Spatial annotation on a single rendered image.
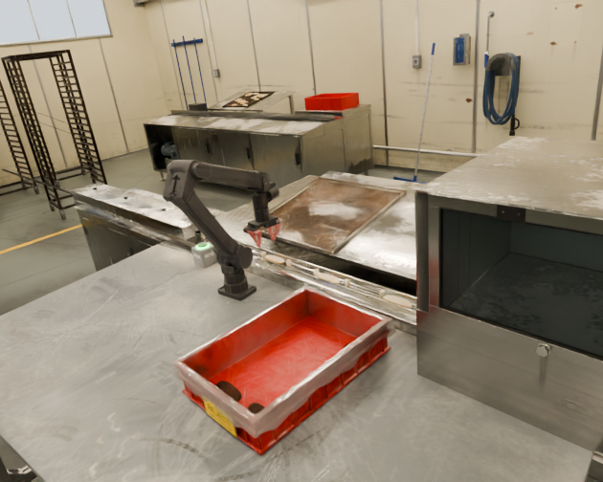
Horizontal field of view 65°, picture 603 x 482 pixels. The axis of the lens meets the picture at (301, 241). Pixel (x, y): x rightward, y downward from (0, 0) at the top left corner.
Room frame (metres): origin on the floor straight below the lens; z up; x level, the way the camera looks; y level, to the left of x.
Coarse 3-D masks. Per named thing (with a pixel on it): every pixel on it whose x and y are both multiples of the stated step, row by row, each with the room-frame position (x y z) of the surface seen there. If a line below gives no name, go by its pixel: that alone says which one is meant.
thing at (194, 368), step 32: (256, 320) 1.14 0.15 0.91; (288, 320) 1.21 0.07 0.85; (352, 320) 1.14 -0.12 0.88; (384, 320) 1.05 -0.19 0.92; (192, 352) 1.01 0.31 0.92; (224, 352) 1.06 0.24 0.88; (352, 352) 0.95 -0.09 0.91; (192, 384) 0.91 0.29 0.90; (320, 384) 0.87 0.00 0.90; (256, 416) 0.76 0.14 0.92
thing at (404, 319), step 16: (96, 208) 2.63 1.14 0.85; (128, 224) 2.35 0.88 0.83; (176, 240) 2.01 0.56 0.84; (192, 240) 1.94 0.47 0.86; (208, 240) 1.92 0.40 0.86; (256, 272) 1.60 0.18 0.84; (272, 272) 1.54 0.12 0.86; (288, 272) 1.52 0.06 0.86; (320, 288) 1.37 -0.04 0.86; (336, 288) 1.36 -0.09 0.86; (368, 304) 1.24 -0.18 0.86; (384, 304) 1.23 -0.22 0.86; (400, 320) 1.14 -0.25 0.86
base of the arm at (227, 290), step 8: (240, 272) 1.49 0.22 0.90; (224, 280) 1.50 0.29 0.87; (232, 280) 1.46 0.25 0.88; (240, 280) 1.47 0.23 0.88; (224, 288) 1.48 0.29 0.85; (232, 288) 1.46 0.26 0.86; (240, 288) 1.46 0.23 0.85; (248, 288) 1.48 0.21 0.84; (256, 288) 1.49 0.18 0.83; (232, 296) 1.45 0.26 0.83; (240, 296) 1.43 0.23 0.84
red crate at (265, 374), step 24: (288, 336) 1.18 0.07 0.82; (312, 336) 1.16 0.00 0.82; (336, 336) 1.15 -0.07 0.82; (240, 360) 1.09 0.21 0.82; (264, 360) 1.08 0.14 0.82; (288, 360) 1.07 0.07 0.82; (312, 360) 1.05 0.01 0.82; (360, 360) 0.98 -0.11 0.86; (240, 384) 0.99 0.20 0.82; (264, 384) 0.98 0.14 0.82; (288, 384) 0.97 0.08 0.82; (336, 384) 0.92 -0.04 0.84; (312, 408) 0.85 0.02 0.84; (240, 432) 0.81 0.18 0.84; (264, 432) 0.77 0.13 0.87; (288, 432) 0.80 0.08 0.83
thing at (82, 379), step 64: (192, 256) 1.86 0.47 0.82; (0, 320) 1.49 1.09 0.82; (64, 320) 1.44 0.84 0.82; (128, 320) 1.39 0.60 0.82; (192, 320) 1.34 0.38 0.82; (0, 384) 1.12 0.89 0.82; (64, 384) 1.08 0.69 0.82; (128, 384) 1.05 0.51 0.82; (384, 384) 0.93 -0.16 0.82; (64, 448) 0.85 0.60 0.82; (128, 448) 0.82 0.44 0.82; (192, 448) 0.80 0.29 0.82; (320, 448) 0.76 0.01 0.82; (384, 448) 0.74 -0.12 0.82; (448, 448) 0.72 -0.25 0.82; (512, 448) 0.70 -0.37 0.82; (576, 448) 0.68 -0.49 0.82
